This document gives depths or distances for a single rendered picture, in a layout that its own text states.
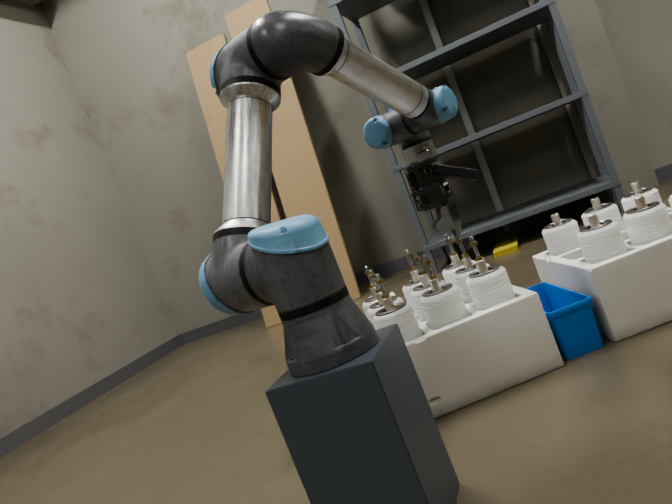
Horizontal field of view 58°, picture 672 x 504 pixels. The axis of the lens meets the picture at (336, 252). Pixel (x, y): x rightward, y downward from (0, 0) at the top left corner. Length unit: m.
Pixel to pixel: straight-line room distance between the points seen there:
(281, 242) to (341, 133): 2.94
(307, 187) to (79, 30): 2.08
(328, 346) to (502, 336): 0.60
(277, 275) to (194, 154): 3.36
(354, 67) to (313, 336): 0.54
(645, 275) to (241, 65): 0.99
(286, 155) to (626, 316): 2.47
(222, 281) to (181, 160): 3.30
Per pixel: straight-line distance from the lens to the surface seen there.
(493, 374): 1.41
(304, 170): 3.53
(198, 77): 4.03
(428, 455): 0.99
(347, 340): 0.92
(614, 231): 1.53
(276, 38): 1.12
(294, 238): 0.89
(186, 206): 4.30
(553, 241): 1.74
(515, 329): 1.41
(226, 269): 1.00
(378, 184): 3.76
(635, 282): 1.52
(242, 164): 1.08
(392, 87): 1.25
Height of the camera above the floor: 0.52
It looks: 4 degrees down
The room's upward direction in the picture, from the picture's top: 21 degrees counter-clockwise
